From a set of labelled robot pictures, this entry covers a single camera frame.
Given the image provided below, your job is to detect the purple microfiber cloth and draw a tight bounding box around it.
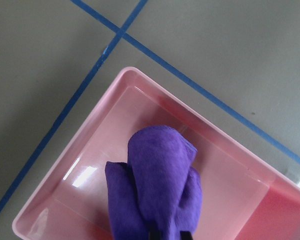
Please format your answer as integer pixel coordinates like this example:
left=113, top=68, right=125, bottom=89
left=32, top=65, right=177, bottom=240
left=105, top=125, right=203, bottom=240

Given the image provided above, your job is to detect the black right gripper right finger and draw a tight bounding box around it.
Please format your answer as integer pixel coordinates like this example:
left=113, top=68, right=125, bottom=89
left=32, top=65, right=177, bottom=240
left=179, top=231, right=193, bottom=240

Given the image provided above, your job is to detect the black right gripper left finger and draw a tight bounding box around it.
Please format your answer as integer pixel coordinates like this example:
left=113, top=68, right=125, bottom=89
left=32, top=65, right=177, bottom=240
left=148, top=231, right=162, bottom=240

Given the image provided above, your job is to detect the pink plastic bin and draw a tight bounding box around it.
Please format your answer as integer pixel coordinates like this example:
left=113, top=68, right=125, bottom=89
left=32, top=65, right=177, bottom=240
left=12, top=67, right=300, bottom=240

